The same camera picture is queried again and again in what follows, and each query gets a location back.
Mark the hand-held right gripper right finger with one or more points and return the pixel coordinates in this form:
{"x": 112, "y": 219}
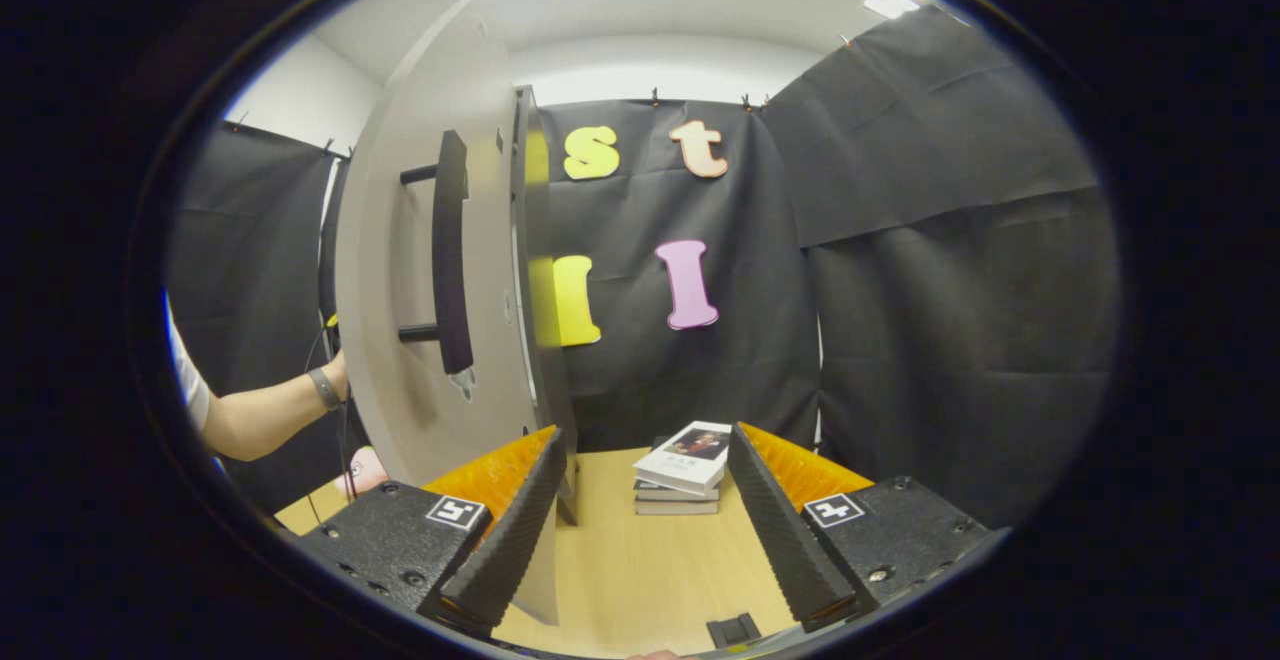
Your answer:
{"x": 795, "y": 550}

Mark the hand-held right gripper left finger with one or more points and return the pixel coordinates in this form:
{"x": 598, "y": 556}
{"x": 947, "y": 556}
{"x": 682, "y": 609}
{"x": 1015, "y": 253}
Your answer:
{"x": 500, "y": 540}

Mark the dark grey cabinet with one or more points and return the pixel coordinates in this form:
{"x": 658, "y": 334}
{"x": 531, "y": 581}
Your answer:
{"x": 548, "y": 390}

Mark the grey book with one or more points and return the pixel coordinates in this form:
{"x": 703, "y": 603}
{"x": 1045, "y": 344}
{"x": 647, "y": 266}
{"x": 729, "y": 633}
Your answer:
{"x": 675, "y": 507}
{"x": 670, "y": 493}

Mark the white book with portrait cover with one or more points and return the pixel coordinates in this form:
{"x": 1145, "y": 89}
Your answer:
{"x": 685, "y": 460}

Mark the pink plush toy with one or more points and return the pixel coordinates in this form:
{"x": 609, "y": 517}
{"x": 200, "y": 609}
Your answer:
{"x": 362, "y": 470}

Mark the grey wristband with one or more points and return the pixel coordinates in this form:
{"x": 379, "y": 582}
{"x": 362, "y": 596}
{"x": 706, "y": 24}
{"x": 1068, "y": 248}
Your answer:
{"x": 324, "y": 390}

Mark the black backdrop cloth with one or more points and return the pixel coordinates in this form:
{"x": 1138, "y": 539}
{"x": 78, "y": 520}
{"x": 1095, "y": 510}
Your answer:
{"x": 950, "y": 340}

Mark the ceiling light panel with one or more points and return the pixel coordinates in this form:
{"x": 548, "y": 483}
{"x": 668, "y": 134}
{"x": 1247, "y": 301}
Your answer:
{"x": 890, "y": 2}

